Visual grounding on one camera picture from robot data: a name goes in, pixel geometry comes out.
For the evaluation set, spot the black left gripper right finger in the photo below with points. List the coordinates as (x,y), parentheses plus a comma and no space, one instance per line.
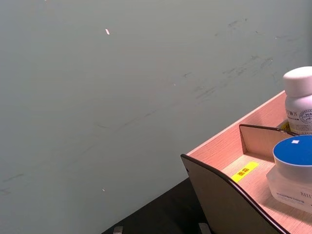
(204,229)

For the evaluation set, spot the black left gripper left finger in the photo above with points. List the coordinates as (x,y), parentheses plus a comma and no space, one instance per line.
(118,230)

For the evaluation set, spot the blue-lidded white cream jar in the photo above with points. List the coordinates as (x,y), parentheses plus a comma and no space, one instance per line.
(291,170)

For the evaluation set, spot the black table cloth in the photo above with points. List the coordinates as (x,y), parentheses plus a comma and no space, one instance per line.
(158,212)

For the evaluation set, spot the pale wooden desk organizer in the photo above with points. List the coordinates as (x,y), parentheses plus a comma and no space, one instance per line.
(243,200)

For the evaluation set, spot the small yellow label sticker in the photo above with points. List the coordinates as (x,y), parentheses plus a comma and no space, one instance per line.
(285,127)

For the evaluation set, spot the tall white plastic bottle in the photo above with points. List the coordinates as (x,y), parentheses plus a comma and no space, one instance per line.
(298,97)

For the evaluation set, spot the pale wall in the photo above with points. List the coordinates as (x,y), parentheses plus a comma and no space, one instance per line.
(97,85)

